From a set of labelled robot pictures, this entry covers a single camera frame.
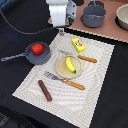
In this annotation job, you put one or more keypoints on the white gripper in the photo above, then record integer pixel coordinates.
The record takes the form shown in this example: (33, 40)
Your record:
(62, 15)

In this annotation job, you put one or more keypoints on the yellow butter box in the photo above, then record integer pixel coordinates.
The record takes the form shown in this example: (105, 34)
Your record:
(78, 45)

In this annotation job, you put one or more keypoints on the red toy tomato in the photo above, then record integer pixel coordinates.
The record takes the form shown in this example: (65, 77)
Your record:
(37, 49)

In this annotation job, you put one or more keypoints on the grey pot with long handle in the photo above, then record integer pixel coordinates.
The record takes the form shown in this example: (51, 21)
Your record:
(31, 57)

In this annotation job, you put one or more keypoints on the yellow toy banana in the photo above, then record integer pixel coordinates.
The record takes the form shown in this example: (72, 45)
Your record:
(69, 65)

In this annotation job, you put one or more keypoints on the brown toy sausage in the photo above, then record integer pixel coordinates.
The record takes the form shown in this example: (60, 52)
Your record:
(45, 91)

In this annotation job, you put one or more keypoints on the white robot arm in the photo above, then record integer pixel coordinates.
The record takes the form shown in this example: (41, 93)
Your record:
(58, 2)

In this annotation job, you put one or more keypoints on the round tan wooden plate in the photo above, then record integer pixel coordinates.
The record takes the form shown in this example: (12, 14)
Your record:
(62, 70)

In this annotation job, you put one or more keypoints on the brown wooden board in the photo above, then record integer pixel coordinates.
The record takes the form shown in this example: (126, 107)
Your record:
(109, 29)

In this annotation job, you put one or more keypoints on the white woven placemat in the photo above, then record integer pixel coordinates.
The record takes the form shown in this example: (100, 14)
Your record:
(69, 103)

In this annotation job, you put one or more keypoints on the beige bowl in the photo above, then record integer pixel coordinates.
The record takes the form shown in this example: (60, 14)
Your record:
(122, 16)

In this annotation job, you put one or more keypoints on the knife with wooden handle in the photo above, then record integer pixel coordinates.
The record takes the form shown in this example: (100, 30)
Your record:
(79, 56)

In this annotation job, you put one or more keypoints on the fork with wooden handle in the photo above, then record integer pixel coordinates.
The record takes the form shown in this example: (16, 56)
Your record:
(54, 77)

